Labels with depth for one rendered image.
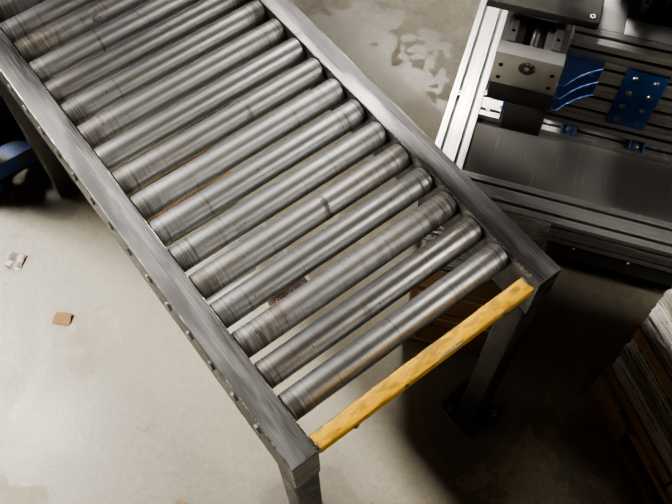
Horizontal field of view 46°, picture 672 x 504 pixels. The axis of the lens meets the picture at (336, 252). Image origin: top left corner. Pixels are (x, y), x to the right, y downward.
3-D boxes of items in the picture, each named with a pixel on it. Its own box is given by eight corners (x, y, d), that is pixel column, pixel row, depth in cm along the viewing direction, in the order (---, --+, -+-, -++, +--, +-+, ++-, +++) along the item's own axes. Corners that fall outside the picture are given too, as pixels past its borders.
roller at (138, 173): (330, 82, 158) (330, 64, 154) (122, 205, 145) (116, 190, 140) (315, 66, 160) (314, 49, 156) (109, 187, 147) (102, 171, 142)
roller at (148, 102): (292, 43, 163) (290, 25, 159) (88, 158, 150) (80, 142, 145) (277, 28, 165) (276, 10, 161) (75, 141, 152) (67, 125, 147)
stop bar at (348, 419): (534, 295, 130) (537, 289, 128) (320, 457, 118) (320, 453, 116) (520, 280, 131) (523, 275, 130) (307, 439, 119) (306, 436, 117)
